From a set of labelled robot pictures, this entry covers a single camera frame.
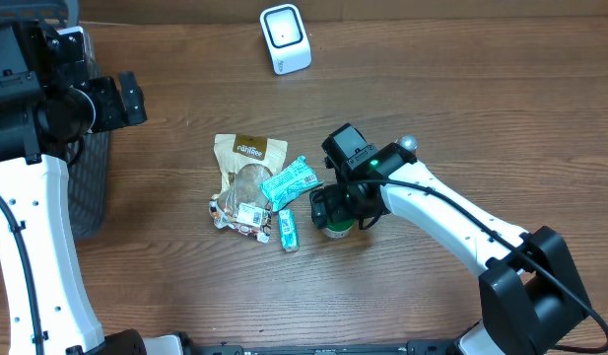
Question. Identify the yellow bottle silver cap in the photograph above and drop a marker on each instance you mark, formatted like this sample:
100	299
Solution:
409	143

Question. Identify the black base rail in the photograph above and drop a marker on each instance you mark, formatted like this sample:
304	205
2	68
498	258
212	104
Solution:
333	350

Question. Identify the grey plastic mesh basket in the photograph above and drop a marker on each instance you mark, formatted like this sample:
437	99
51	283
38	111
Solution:
87	184

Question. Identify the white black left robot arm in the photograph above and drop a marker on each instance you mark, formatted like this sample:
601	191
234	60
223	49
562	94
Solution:
48	304

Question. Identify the green white tissue cup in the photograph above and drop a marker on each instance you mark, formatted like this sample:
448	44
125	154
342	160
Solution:
338	230

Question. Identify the small printed snack bag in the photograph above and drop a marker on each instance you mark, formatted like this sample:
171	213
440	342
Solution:
248	219

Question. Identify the teal snack packet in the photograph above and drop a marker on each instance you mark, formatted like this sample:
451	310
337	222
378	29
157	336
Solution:
283	188

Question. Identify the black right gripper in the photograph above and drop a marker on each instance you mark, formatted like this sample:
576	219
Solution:
325	208

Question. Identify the green Kleenex tissue pack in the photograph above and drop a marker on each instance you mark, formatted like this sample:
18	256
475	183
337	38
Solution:
288	231

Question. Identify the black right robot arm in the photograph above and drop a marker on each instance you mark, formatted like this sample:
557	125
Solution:
530	291

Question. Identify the brown cookie pouch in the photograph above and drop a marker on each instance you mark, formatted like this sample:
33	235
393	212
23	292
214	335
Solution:
245	162

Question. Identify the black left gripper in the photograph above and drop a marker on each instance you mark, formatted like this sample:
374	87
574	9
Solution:
114	115

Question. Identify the white barcode scanner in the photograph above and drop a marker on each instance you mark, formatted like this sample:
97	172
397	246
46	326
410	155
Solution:
286	38

